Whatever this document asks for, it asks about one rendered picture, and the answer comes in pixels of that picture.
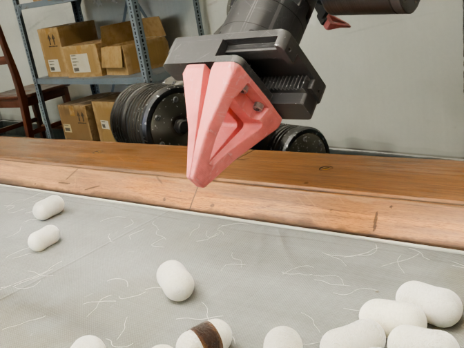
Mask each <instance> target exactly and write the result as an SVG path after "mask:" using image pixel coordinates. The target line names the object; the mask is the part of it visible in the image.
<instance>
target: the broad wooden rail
mask: <svg viewBox="0 0 464 348"><path fill-rule="evenodd" d="M187 153H188V146H174V145H160V144H135V143H121V142H96V141H84V140H70V139H44V138H39V139H37V138H31V137H6V136H0V184H5V185H10V186H19V187H24V188H29V189H39V190H44V191H53V192H58V193H67V194H72V195H81V196H86V197H96V198H101V199H106V200H115V201H120V202H130V203H134V204H143V205H149V206H158V207H163V208H168V209H177V210H183V211H192V212H197V213H205V214H211V215H220V216H225V217H230V218H240V219H245V220H254V221H259V222H268V223H273V224H282V225H287V226H296V227H302V228H307V229H316V230H321V231H331V232H336V233H344V234H350V235H359V236H364V237H369V238H378V239H384V240H393V241H398V242H407V243H412V244H421V245H426V246H431V247H440V248H446V249H455V250H460V251H464V161H456V160H443V159H418V158H404V157H379V156H366V155H341V154H327V153H302V152H289V151H264V150H251V149H249V150H248V151H247V152H245V153H243V154H242V155H241V156H239V157H238V158H237V159H236V160H234V161H233V162H232V163H231V164H230V165H229V166H228V167H227V168H225V169H224V170H223V171H222V172H221V173H220V174H219V175H218V176H217V177H216V178H215V179H214V180H213V181H212V182H211V183H210V184H208V185H207V186H206V187H205V188H200V187H197V186H196V185H194V183H192V182H191V181H190V180H189V179H188V178H187V176H186V170H187Z"/></svg>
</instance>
